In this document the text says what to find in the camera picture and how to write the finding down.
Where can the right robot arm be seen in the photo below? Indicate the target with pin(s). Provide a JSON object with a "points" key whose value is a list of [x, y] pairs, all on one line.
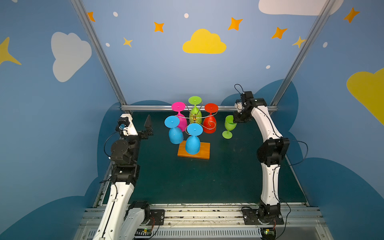
{"points": [[270, 154]]}

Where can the aluminium frame post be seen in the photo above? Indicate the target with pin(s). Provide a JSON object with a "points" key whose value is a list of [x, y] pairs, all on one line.
{"points": [[304, 50], [88, 26]]}

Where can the left small circuit board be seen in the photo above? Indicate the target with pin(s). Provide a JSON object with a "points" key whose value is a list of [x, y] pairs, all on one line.
{"points": [[145, 233]]}

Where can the right small circuit board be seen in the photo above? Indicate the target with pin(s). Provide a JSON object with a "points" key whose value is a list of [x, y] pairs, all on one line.
{"points": [[268, 234]]}

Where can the left aluminium frame post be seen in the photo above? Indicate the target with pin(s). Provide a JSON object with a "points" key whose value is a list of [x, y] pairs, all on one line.
{"points": [[88, 26]]}

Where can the right aluminium frame post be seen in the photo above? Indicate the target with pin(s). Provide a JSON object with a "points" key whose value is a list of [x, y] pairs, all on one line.
{"points": [[304, 50]]}

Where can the pink wine glass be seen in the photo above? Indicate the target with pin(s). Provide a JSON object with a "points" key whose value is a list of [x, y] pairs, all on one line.
{"points": [[179, 107]]}

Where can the wooden base wire glass rack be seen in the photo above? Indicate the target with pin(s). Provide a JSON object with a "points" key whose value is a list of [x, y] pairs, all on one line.
{"points": [[204, 152]]}

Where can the red wine glass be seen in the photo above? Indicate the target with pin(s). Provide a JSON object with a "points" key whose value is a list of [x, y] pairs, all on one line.
{"points": [[210, 123]]}

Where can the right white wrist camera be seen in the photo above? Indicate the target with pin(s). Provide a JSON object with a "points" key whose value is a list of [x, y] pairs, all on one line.
{"points": [[239, 106]]}

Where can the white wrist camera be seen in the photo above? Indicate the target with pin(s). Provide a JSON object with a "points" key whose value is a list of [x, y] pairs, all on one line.
{"points": [[239, 106], [125, 126]]}

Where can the blue wine glass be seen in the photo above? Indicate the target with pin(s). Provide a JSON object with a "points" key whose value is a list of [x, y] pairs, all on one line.
{"points": [[193, 142], [175, 133]]}

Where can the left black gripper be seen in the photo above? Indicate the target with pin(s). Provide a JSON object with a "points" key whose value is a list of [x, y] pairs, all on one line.
{"points": [[145, 131]]}

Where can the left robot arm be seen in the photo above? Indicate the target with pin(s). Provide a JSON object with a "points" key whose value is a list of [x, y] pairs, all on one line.
{"points": [[121, 220]]}

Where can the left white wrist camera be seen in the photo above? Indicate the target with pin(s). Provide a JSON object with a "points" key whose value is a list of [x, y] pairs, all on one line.
{"points": [[125, 126]]}

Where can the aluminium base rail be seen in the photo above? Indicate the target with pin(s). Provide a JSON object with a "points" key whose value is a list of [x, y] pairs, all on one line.
{"points": [[220, 221]]}

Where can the green wine glass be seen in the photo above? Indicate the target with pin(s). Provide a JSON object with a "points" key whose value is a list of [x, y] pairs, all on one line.
{"points": [[195, 112], [230, 125]]}

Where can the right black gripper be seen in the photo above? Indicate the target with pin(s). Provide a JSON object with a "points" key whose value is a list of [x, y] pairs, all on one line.
{"points": [[238, 116]]}

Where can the small circuit board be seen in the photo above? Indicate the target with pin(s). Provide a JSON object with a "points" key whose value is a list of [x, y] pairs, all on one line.
{"points": [[268, 234], [145, 233]]}

